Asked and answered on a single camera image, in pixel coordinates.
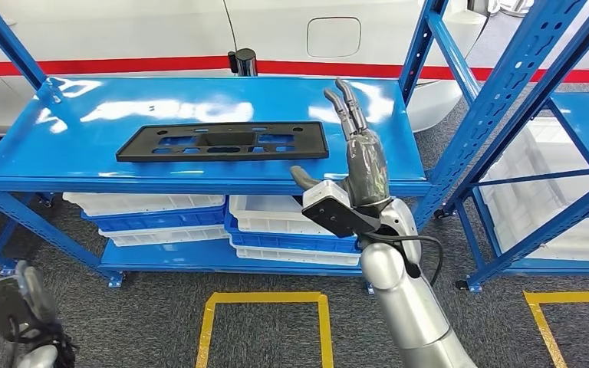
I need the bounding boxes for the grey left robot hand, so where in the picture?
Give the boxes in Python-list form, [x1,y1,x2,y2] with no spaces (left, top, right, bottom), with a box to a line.
[14,260,58,326]

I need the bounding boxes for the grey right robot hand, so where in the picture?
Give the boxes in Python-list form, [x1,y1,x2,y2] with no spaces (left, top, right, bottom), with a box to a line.
[289,77,392,207]

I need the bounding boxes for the black plastic plate holder part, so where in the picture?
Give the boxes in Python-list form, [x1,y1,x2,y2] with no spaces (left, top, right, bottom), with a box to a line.
[115,121,330,163]

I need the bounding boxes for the blue plastic storage bin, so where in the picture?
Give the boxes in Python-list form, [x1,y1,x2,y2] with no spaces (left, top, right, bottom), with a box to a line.
[81,205,227,233]
[223,210,361,255]

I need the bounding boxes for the white plastic storage bin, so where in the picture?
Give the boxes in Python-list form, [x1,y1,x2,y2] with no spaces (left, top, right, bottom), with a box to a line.
[512,117,589,176]
[492,202,589,263]
[97,225,229,248]
[229,238,363,268]
[479,152,589,229]
[228,194,336,237]
[62,192,226,218]

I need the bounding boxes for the yellow floor tape square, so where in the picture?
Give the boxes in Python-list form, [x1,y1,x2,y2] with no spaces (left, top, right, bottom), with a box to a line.
[195,291,334,368]
[523,290,589,368]

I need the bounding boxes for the white car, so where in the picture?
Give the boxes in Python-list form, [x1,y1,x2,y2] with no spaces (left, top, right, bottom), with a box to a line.
[0,0,491,137]

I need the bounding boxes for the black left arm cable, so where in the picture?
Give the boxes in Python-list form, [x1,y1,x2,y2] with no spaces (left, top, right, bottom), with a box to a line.
[5,314,21,368]

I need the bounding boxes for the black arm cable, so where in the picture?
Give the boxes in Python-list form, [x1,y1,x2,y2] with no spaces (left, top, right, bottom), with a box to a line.
[5,314,21,368]
[363,232,446,287]

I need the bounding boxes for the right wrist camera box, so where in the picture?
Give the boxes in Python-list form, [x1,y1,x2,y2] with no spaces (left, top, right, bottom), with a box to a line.
[301,180,382,238]

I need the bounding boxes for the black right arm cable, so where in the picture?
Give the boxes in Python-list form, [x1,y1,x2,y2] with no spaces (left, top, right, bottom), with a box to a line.
[363,232,446,287]

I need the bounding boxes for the black stanchion post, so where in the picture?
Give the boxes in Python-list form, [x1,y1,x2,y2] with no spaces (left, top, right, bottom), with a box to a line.
[226,48,258,77]

